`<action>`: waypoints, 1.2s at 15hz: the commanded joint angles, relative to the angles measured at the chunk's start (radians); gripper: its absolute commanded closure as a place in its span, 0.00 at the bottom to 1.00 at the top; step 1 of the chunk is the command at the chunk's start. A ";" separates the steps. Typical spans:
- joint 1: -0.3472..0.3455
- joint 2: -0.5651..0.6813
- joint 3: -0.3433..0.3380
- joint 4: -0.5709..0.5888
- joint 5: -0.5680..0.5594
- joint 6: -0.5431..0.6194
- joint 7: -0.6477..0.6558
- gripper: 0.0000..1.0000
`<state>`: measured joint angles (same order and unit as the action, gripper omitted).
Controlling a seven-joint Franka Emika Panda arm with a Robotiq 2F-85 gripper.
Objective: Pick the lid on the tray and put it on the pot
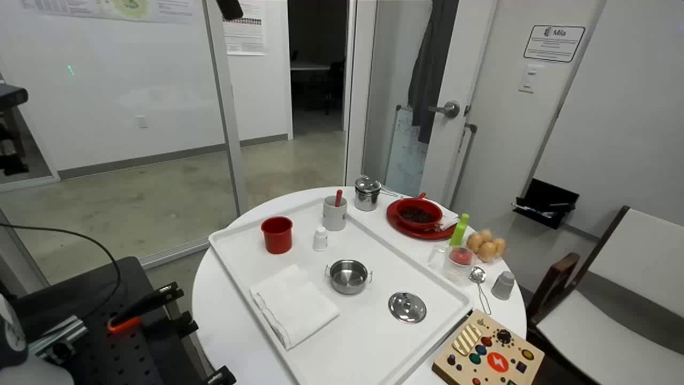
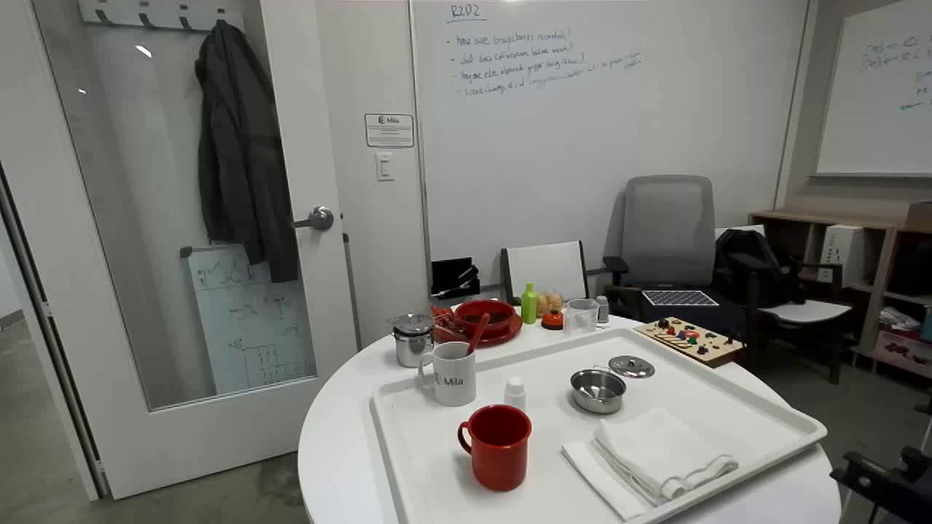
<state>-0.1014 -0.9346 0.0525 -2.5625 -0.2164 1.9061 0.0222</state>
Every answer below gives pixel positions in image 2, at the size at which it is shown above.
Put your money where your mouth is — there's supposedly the round steel lid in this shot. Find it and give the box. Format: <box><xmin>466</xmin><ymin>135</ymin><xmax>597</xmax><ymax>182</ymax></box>
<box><xmin>604</xmin><ymin>351</ymin><xmax>657</xmax><ymax>381</ymax></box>

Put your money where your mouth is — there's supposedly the steel canister with lid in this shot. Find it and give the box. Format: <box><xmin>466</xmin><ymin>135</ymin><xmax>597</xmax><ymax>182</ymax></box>
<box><xmin>389</xmin><ymin>312</ymin><xmax>437</xmax><ymax>368</ymax></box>

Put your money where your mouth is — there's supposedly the small steel pot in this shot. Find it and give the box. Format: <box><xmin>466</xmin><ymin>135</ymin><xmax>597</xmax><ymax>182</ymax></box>
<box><xmin>564</xmin><ymin>363</ymin><xmax>628</xmax><ymax>415</ymax></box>

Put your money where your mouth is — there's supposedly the large white tray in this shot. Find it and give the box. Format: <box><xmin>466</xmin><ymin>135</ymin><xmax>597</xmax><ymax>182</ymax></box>
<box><xmin>367</xmin><ymin>325</ymin><xmax>830</xmax><ymax>524</ymax></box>

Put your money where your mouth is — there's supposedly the black box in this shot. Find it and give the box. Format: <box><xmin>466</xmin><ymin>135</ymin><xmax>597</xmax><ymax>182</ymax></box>
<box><xmin>428</xmin><ymin>253</ymin><xmax>483</xmax><ymax>301</ymax></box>

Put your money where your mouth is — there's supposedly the red bowl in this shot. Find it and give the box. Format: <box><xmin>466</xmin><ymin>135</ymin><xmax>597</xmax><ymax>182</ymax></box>
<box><xmin>428</xmin><ymin>296</ymin><xmax>524</xmax><ymax>349</ymax></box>

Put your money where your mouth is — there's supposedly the red spoon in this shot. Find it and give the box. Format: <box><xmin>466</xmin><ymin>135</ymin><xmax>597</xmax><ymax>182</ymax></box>
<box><xmin>463</xmin><ymin>312</ymin><xmax>491</xmax><ymax>355</ymax></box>

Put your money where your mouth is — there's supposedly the small green bottle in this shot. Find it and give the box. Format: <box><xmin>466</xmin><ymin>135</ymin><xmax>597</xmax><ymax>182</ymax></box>
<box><xmin>517</xmin><ymin>280</ymin><xmax>542</xmax><ymax>325</ymax></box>

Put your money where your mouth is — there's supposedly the small orange toy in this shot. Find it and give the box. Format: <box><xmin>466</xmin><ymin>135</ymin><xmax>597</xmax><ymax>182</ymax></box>
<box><xmin>537</xmin><ymin>290</ymin><xmax>566</xmax><ymax>330</ymax></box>

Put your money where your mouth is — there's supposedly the white mug with print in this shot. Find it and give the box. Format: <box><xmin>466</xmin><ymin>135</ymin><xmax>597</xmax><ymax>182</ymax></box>
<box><xmin>417</xmin><ymin>336</ymin><xmax>479</xmax><ymax>406</ymax></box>

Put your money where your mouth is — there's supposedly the red mug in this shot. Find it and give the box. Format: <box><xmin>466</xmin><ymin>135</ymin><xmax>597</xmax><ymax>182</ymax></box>
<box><xmin>453</xmin><ymin>402</ymin><xmax>536</xmax><ymax>495</ymax></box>

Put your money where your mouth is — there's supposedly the grey office chair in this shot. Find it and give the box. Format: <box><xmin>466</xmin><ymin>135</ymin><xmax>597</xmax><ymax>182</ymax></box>
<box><xmin>584</xmin><ymin>172</ymin><xmax>750</xmax><ymax>330</ymax></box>

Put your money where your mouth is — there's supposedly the checkered pad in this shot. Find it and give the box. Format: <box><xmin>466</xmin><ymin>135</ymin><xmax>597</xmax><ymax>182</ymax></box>
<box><xmin>639</xmin><ymin>285</ymin><xmax>721</xmax><ymax>312</ymax></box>

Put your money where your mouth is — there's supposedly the small leaning whiteboard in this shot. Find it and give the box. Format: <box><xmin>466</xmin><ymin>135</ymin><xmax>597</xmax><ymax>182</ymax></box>
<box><xmin>178</xmin><ymin>240</ymin><xmax>320</xmax><ymax>397</ymax></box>

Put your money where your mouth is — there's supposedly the round white table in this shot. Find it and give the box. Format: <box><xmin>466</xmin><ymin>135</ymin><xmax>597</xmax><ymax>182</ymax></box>
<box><xmin>293</xmin><ymin>314</ymin><xmax>843</xmax><ymax>524</ymax></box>

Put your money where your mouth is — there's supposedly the wooden game board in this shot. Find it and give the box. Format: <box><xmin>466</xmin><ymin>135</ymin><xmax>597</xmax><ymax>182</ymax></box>
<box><xmin>635</xmin><ymin>314</ymin><xmax>747</xmax><ymax>368</ymax></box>

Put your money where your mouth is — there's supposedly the dark grey coat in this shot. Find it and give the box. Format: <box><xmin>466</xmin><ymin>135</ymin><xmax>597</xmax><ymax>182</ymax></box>
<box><xmin>192</xmin><ymin>16</ymin><xmax>303</xmax><ymax>285</ymax></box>

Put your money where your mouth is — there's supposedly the folded white towel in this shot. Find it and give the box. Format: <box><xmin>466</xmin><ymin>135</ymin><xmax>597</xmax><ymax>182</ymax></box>
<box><xmin>590</xmin><ymin>403</ymin><xmax>743</xmax><ymax>504</ymax></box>

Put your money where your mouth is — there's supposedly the black chair with white seat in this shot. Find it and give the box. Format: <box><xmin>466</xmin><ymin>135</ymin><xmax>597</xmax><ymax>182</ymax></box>
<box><xmin>712</xmin><ymin>227</ymin><xmax>855</xmax><ymax>387</ymax></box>

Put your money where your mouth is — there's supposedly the white box on shelf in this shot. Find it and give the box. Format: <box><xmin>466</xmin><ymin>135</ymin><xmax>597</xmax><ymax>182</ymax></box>
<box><xmin>818</xmin><ymin>221</ymin><xmax>866</xmax><ymax>290</ymax></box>

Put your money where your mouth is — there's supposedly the white door with glass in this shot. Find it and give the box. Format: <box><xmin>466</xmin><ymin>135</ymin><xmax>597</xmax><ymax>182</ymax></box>
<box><xmin>0</xmin><ymin>0</ymin><xmax>361</xmax><ymax>504</ymax></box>

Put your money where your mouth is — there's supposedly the wooden shelf unit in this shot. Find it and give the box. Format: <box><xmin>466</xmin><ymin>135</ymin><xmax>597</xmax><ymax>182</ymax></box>
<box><xmin>747</xmin><ymin>197</ymin><xmax>932</xmax><ymax>381</ymax></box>

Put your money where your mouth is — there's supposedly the white coat hook rack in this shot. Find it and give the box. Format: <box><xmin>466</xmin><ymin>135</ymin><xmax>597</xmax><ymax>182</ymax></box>
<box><xmin>74</xmin><ymin>0</ymin><xmax>245</xmax><ymax>34</ymax></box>

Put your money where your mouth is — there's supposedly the framed whiteboard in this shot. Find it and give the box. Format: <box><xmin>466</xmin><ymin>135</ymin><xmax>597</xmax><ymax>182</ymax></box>
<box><xmin>813</xmin><ymin>0</ymin><xmax>932</xmax><ymax>181</ymax></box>

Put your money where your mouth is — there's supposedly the white panel with black frame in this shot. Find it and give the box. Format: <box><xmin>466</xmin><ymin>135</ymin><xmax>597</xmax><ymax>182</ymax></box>
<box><xmin>500</xmin><ymin>237</ymin><xmax>590</xmax><ymax>306</ymax></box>

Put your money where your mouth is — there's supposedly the white wall sign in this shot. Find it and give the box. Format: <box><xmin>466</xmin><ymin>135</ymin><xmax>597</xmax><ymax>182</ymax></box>
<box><xmin>361</xmin><ymin>111</ymin><xmax>417</xmax><ymax>151</ymax></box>

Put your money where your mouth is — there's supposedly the silver door handle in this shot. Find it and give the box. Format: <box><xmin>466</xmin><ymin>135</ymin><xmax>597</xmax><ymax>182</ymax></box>
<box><xmin>290</xmin><ymin>202</ymin><xmax>338</xmax><ymax>234</ymax></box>

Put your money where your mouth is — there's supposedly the black equipment frame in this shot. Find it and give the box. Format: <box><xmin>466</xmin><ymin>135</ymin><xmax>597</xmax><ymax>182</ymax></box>
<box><xmin>830</xmin><ymin>445</ymin><xmax>932</xmax><ymax>524</ymax></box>

